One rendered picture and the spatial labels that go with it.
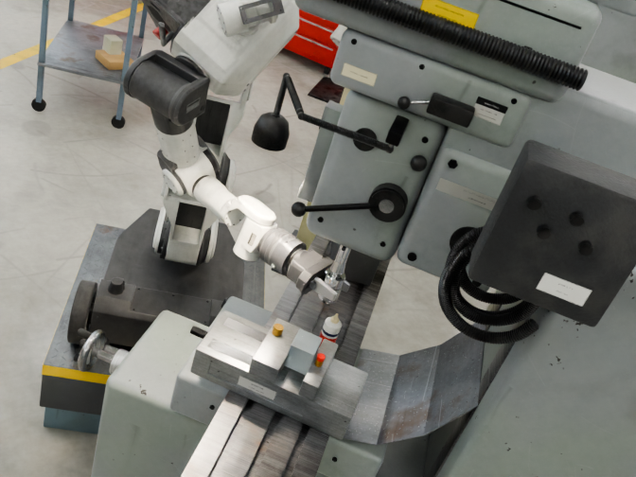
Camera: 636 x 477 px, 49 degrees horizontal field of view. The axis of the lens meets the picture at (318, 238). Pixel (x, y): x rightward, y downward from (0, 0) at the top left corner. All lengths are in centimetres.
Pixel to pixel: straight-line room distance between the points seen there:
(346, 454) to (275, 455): 24
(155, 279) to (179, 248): 15
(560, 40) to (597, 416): 66
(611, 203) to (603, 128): 26
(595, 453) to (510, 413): 17
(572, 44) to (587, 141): 17
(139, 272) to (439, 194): 136
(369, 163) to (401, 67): 19
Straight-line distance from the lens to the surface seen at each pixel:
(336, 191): 133
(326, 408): 146
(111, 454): 194
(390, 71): 121
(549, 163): 99
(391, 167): 129
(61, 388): 236
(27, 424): 267
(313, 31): 611
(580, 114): 123
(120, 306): 222
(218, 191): 172
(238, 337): 153
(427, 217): 130
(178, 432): 178
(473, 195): 127
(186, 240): 227
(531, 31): 117
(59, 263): 332
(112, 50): 452
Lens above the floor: 205
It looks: 32 degrees down
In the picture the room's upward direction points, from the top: 19 degrees clockwise
